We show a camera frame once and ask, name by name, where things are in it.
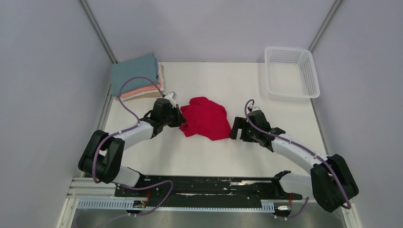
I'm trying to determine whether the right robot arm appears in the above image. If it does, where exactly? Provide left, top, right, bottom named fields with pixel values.
left=230, top=109, right=359, bottom=212

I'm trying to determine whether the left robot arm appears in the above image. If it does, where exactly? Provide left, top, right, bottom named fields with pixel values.
left=78, top=98, right=185, bottom=197

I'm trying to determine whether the aluminium frame rail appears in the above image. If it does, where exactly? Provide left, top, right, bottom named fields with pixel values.
left=66, top=177, right=355, bottom=204

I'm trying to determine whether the folded teal t shirt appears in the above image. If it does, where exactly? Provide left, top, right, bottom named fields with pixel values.
left=110, top=53, right=159, bottom=96

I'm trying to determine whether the folded pink t shirt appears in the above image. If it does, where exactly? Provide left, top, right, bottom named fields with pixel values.
left=121, top=77, right=164, bottom=100

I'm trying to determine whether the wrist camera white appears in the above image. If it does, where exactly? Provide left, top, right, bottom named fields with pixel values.
left=163, top=92, right=177, bottom=107
left=247, top=106, right=260, bottom=112

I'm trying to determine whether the red t shirt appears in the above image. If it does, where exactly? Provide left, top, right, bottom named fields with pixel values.
left=179, top=96, right=231, bottom=141

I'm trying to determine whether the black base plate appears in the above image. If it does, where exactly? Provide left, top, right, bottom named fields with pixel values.
left=115, top=171, right=302, bottom=209

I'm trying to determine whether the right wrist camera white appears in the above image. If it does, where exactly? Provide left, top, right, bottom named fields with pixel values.
left=247, top=106, right=260, bottom=112

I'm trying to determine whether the folded beige t shirt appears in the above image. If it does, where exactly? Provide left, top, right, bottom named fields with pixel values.
left=120, top=63, right=165, bottom=101

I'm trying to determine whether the white plastic basket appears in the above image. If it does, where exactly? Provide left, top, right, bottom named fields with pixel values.
left=264, top=47, right=320, bottom=102

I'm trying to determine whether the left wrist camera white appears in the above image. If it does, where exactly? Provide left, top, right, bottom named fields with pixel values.
left=163, top=92, right=177, bottom=107

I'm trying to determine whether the white slotted cable duct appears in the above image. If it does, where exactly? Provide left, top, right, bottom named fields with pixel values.
left=77, top=199, right=275, bottom=213

